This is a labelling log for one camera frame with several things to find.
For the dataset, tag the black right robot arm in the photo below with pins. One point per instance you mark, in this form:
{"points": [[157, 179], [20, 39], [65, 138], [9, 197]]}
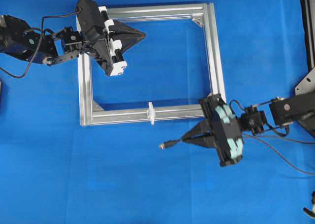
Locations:
{"points": [[284, 112]]}

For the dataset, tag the white plastic string loop holder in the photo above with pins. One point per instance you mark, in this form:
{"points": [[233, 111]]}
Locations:
{"points": [[151, 113]]}

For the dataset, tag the dark object left edge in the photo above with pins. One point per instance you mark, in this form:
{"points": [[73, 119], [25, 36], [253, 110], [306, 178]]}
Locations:
{"points": [[0, 92]]}

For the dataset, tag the aluminium extrusion square frame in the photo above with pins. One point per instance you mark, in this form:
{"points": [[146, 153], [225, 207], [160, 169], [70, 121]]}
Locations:
{"points": [[203, 14]]}

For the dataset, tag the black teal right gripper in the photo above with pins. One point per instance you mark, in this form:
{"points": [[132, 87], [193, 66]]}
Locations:
{"points": [[220, 121]]}

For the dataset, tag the black metal stand right edge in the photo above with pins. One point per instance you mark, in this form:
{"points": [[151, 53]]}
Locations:
{"points": [[307, 84]]}

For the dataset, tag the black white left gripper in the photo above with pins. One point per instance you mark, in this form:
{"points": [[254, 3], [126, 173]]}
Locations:
{"points": [[98, 43]]}

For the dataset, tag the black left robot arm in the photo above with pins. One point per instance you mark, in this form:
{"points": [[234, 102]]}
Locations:
{"points": [[41, 45]]}

